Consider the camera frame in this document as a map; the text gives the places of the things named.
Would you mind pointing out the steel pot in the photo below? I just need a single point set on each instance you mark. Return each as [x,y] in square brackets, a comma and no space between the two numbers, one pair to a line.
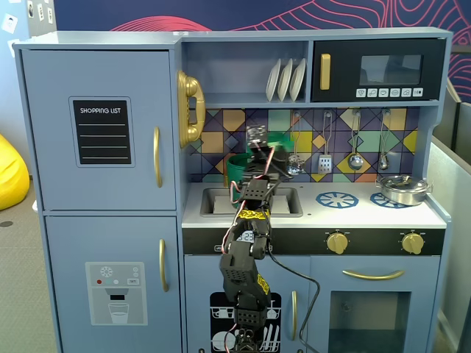
[403,196]

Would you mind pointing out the yellow beanbag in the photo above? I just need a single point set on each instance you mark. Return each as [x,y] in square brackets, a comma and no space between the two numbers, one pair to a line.
[11,176]

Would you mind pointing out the steel small spoon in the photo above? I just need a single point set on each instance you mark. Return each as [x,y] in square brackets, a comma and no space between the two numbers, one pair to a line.
[383,162]

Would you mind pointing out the blue door with dispenser print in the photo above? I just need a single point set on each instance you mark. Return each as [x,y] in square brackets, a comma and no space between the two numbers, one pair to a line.
[70,239]

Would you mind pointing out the steel pot lid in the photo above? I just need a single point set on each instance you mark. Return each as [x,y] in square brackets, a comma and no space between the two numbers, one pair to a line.
[401,182]

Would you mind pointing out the black control panel with clock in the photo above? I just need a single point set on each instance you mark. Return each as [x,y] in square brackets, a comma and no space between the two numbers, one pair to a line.
[301,240]

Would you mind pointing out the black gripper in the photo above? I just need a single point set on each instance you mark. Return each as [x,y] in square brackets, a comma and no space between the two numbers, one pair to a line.
[278,159]

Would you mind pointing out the round floor cover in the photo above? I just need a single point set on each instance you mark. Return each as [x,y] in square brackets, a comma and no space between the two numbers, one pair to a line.
[5,223]

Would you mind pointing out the steel skimmer spoon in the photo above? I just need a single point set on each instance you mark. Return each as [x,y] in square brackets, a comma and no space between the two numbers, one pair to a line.
[297,165]

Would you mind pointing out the black microwave door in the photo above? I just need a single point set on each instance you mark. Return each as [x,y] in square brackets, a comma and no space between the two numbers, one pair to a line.
[342,73]

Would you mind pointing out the grey office partition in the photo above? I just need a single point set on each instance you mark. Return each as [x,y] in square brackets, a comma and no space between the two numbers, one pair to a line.
[454,206]

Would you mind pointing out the steel ladle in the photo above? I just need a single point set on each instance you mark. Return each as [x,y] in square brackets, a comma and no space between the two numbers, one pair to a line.
[355,162]

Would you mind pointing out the black shopping list board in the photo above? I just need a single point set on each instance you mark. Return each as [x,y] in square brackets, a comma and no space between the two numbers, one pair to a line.
[101,136]

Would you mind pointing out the gold stove knob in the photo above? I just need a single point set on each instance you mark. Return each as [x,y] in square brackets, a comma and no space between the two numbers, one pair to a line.
[337,242]
[413,242]

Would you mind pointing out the grey pin board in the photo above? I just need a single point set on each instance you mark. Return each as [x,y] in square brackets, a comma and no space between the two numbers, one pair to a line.
[40,22]

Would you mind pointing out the grey toy sink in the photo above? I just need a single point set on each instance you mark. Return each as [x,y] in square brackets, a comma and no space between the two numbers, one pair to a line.
[294,202]

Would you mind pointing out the gold toy telephone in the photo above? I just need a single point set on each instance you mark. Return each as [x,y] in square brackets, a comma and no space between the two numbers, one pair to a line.
[191,88]

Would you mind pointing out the steel slotted spatula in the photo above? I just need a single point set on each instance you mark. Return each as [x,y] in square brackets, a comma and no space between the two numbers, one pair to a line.
[325,164]

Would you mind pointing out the blue oven door with window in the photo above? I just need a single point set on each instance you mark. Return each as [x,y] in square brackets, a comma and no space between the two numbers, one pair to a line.
[320,272]

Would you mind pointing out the large blue fridge door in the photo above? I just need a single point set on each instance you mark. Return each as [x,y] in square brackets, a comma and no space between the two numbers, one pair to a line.
[48,176]

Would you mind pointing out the blue wooden toy kitchen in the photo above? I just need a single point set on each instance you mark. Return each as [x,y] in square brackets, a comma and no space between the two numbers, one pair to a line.
[243,36]

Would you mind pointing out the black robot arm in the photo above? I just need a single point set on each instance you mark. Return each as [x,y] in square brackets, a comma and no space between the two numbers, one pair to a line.
[239,268]

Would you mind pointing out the white toy plate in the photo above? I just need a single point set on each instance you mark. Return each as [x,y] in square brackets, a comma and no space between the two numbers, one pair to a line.
[285,81]
[272,82]
[297,79]

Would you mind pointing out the white paper with face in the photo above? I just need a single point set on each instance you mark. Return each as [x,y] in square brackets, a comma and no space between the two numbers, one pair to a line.
[9,22]

